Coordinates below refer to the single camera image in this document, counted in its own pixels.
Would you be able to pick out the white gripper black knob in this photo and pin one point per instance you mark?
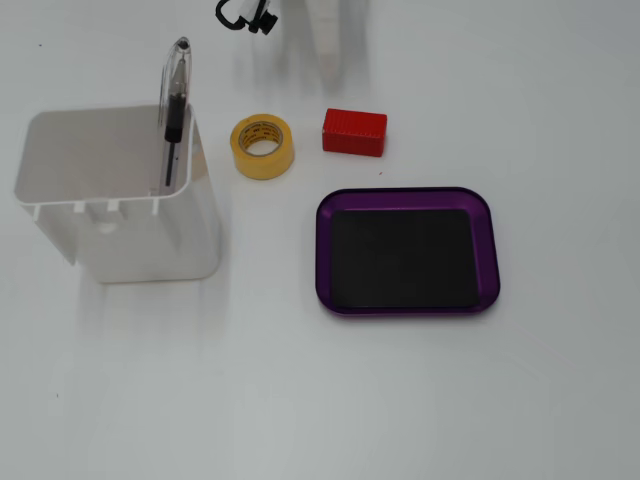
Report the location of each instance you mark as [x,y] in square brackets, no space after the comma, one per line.
[327,30]

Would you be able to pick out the red rectangular block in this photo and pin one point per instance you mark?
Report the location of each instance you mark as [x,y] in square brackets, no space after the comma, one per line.
[354,132]

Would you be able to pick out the yellow tape roll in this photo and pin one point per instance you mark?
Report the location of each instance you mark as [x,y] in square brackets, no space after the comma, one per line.
[262,146]

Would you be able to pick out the clear ballpoint pen black grip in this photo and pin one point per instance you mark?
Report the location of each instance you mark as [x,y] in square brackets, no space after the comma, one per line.
[174,115]

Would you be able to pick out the purple metal tray black pad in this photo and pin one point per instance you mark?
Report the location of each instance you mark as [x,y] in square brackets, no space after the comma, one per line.
[406,252]

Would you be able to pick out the white plastic container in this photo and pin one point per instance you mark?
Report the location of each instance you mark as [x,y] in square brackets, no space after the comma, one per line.
[117,195]

